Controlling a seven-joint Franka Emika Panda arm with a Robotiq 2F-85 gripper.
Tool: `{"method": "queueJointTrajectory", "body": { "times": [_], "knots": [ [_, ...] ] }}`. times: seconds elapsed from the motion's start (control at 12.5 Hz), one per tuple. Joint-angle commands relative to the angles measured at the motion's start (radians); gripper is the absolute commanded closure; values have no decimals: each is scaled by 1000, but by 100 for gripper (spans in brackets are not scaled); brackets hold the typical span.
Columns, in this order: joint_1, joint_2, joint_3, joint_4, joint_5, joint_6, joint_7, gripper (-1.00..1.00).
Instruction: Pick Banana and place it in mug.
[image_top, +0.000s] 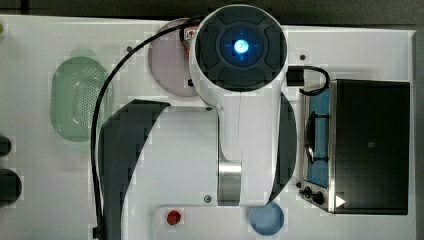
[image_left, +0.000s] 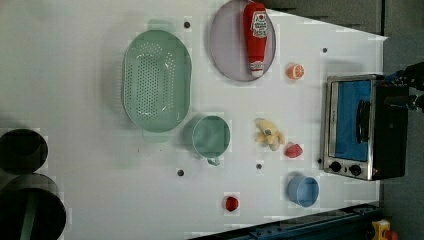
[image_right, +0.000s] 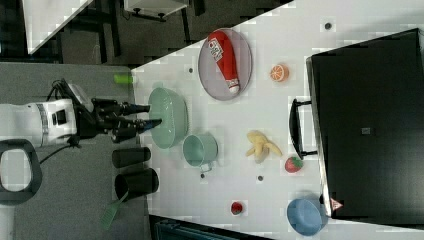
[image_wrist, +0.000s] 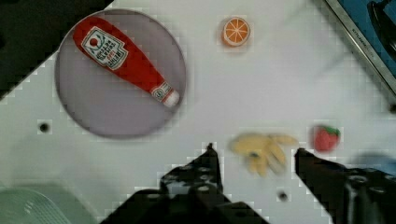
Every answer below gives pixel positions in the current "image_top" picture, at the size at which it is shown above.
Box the red round button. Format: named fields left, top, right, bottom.
left=167, top=210, right=181, bottom=226

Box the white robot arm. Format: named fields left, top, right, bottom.
left=98, top=4, right=296, bottom=240

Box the red ketchup bottle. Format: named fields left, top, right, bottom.
left=181, top=26, right=197, bottom=57

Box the black toaster oven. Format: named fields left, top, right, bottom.
left=298, top=79, right=410, bottom=215

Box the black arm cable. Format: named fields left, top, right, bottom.
left=90, top=14, right=204, bottom=240

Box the green perforated colander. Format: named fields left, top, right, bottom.
left=50, top=49, right=109, bottom=142

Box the blue bowl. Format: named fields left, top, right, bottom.
left=249, top=202, right=285, bottom=236

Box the pink round plate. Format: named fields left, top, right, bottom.
left=148, top=30, right=198, bottom=97

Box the black cylinder stand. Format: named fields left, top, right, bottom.
left=0, top=135, right=12, bottom=157

